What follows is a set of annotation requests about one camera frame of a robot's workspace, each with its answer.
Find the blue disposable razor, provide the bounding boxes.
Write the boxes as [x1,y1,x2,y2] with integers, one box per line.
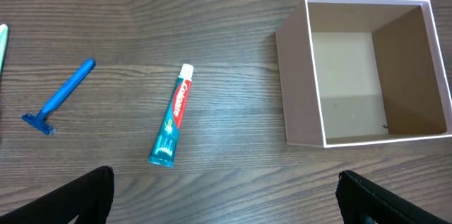
[22,59,96,136]

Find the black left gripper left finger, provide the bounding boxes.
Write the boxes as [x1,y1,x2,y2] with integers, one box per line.
[1,166,114,223]

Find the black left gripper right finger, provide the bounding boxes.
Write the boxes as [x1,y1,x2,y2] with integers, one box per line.
[335,170,448,224]

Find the green white toothbrush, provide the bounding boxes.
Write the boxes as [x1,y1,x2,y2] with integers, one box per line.
[0,24,9,73]

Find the open white cardboard box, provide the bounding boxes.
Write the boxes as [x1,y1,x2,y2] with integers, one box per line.
[275,0,451,148]

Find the Colgate toothpaste tube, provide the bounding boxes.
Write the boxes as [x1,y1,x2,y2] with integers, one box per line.
[148,64,194,167]

